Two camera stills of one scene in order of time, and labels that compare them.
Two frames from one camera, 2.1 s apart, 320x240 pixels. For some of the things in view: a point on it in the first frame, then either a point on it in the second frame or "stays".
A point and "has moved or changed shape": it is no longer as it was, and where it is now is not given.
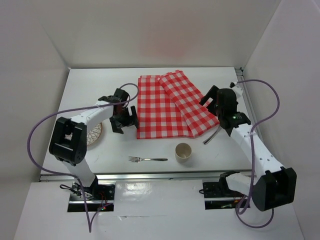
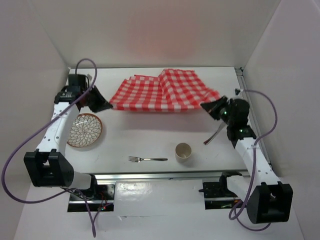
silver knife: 218,129 stays
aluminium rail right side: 241,74 stays
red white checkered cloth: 169,106 has moved or changed shape
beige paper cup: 183,152 stays
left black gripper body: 124,117 to 93,100
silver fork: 138,159 stays
